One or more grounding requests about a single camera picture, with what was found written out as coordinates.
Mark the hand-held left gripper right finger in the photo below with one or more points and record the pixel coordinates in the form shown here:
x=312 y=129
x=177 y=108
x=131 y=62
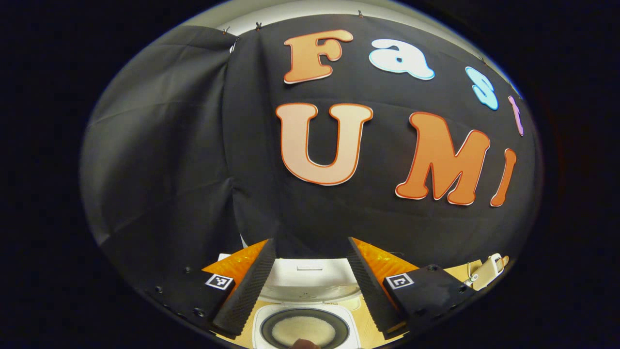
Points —
x=372 y=293

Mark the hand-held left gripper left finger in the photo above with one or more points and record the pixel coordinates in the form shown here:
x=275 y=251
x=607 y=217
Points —
x=244 y=295

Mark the white rice cooker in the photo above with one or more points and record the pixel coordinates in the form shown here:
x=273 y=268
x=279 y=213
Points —
x=310 y=283

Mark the white rice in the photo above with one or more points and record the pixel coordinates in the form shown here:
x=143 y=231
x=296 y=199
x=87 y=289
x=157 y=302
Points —
x=302 y=329

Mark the cream toaster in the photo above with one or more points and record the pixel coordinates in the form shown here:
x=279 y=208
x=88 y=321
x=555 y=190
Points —
x=487 y=274

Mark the toast bread slice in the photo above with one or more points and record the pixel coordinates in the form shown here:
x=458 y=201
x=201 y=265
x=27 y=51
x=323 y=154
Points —
x=501 y=261

